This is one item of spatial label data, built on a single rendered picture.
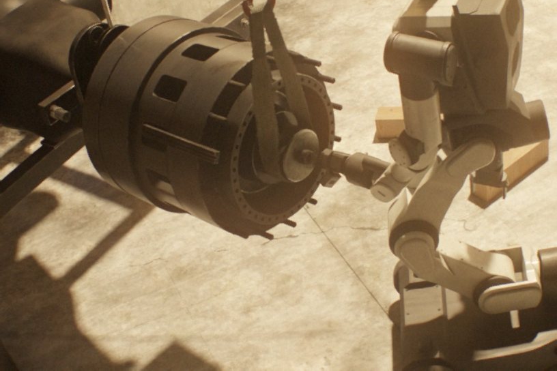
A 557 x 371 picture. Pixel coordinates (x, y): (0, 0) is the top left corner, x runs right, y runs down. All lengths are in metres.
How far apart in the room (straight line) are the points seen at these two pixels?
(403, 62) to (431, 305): 1.05
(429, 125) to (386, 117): 1.76
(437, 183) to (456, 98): 0.29
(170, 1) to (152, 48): 2.54
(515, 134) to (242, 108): 0.70
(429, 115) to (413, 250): 0.53
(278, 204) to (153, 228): 1.27
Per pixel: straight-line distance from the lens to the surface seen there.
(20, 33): 3.13
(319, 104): 2.50
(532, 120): 2.34
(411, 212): 2.46
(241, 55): 2.35
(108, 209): 3.90
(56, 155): 3.21
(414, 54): 1.97
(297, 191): 2.54
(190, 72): 2.37
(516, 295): 2.66
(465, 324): 2.77
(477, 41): 2.09
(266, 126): 2.28
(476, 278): 2.65
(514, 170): 3.53
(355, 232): 3.42
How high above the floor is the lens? 2.19
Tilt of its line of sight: 34 degrees down
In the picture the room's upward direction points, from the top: 13 degrees counter-clockwise
